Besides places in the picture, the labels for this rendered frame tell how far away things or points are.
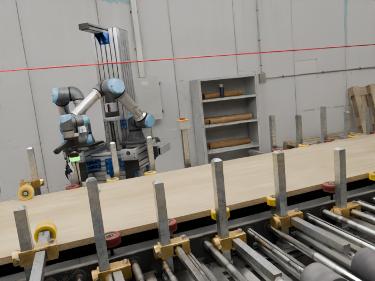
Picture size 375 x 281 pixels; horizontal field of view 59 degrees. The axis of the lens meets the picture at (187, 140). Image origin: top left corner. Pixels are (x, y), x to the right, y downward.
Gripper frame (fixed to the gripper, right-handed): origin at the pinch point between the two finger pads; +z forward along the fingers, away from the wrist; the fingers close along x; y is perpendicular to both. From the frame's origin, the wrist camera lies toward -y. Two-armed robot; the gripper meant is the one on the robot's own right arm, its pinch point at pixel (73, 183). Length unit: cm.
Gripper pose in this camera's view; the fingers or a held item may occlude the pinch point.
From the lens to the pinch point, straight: 263.2
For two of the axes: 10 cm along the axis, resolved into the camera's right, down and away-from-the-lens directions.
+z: 1.0, 9.8, 1.6
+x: -9.4, 1.5, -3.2
